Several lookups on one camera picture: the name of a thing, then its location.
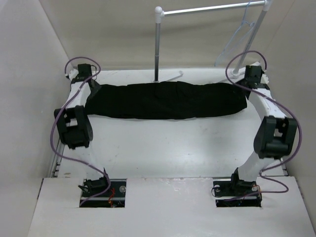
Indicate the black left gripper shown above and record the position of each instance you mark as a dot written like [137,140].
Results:
[95,91]

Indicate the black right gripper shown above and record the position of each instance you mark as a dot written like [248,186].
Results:
[240,81]

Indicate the black trousers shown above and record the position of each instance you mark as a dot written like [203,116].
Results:
[166,100]

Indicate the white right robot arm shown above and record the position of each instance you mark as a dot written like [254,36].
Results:
[273,140]

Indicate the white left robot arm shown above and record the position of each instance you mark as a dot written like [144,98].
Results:
[75,130]

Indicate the light blue clothes hanger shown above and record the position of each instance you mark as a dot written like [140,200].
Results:
[242,31]

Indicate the white metal clothes rack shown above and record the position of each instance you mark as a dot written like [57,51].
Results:
[194,37]

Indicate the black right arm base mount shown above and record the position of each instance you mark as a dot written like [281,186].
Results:
[228,194]

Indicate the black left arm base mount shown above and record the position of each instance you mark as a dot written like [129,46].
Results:
[99,194]

